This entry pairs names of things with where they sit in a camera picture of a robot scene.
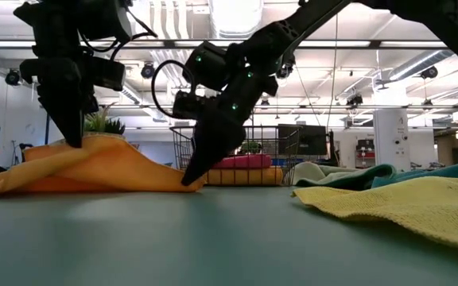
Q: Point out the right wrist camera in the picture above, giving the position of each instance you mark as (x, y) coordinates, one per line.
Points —
(187, 105)

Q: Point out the shelf with boxes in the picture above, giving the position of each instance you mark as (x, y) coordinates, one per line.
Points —
(365, 153)

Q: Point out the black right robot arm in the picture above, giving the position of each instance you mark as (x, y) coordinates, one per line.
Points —
(312, 16)

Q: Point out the white pillar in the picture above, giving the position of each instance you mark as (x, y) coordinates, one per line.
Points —
(391, 139)

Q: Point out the teal microfiber towel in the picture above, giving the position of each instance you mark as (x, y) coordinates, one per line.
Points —
(451, 172)

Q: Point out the succulent in patterned pot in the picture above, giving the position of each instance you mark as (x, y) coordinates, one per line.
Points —
(105, 125)

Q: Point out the black ceiling camera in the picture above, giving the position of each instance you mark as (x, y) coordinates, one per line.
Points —
(148, 70)
(286, 72)
(354, 100)
(429, 72)
(13, 77)

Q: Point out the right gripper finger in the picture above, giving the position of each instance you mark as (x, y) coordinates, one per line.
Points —
(213, 151)

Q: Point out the pale green microfiber towel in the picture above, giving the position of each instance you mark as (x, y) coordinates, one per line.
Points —
(312, 171)

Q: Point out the black monitor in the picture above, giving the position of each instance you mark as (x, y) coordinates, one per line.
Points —
(306, 140)

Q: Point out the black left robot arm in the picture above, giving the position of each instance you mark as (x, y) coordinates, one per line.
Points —
(54, 24)

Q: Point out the pink microfiber towel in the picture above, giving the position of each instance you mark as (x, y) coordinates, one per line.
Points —
(249, 161)

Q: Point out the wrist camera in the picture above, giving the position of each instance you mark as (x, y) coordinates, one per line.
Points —
(109, 75)
(187, 105)

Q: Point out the ribbed ceiling air duct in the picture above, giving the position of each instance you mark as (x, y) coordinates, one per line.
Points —
(235, 18)

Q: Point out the small distant potted plant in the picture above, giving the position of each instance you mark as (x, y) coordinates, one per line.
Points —
(250, 148)

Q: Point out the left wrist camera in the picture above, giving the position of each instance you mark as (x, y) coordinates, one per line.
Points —
(109, 75)

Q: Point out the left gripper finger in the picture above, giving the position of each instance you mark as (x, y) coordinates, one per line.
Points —
(70, 115)

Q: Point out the yellow microfiber towel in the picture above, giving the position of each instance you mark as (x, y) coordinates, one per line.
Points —
(412, 210)

